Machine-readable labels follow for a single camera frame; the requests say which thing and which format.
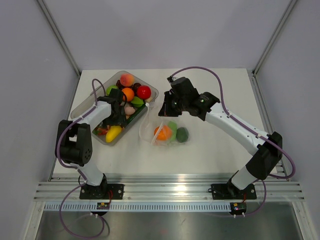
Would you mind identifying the aluminium rail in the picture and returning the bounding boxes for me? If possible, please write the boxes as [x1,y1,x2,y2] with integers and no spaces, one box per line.
[33,173,305,202]

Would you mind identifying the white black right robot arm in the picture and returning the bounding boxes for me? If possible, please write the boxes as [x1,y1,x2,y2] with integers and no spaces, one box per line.
[158,77,283,198]

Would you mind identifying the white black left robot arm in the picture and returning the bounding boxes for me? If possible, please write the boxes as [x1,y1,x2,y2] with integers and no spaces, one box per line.
[55,88,127,199]

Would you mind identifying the toy peach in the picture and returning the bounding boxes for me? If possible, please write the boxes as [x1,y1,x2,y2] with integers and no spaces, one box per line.
[120,73,135,87]

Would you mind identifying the dark toy grapes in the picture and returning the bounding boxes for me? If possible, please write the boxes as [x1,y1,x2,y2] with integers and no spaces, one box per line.
[115,80,141,91]

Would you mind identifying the orange toy orange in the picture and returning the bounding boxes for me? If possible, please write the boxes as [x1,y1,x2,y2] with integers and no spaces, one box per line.
[121,87,135,102]
[153,125,173,141]

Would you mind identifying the pink toy egg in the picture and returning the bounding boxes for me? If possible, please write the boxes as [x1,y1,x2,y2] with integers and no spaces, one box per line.
[124,105,136,116]

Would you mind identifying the green toy lime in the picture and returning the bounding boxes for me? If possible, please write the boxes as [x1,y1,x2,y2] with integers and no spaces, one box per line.
[130,96,145,108]

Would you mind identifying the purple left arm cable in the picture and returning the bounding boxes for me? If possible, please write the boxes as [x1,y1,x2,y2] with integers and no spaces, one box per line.
[55,78,106,236]

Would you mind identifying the clear zip top bag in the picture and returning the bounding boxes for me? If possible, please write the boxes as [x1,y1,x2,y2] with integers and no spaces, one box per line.
[139,102,191,147]

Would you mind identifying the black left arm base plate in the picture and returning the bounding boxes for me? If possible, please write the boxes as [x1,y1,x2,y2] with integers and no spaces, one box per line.
[79,183,124,200]

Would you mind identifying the dark green toy avocado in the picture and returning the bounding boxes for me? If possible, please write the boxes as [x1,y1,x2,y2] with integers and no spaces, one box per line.
[176,127,189,143]

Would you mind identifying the clear plastic food tray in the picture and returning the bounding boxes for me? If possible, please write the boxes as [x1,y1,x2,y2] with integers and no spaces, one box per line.
[69,70,159,146]

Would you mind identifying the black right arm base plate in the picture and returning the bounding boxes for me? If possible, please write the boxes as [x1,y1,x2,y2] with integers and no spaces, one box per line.
[208,183,257,200]

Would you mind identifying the green toy apple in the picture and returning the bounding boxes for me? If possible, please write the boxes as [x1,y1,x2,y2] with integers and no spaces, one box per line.
[105,85,118,96]

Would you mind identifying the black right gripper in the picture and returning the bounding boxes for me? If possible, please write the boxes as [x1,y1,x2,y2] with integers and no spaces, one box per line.
[159,91,188,117]

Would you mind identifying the bright red toy tomato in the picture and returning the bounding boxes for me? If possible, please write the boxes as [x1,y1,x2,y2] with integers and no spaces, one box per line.
[136,85,152,100]

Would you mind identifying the white slotted cable duct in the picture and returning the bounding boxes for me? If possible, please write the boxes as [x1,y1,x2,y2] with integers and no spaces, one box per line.
[44,201,231,213]

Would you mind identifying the yellow toy mango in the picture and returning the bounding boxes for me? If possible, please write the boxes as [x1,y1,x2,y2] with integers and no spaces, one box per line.
[105,125,122,143]

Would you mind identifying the light green toy starfruit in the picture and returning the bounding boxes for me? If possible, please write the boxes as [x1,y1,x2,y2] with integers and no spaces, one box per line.
[167,121,178,142]

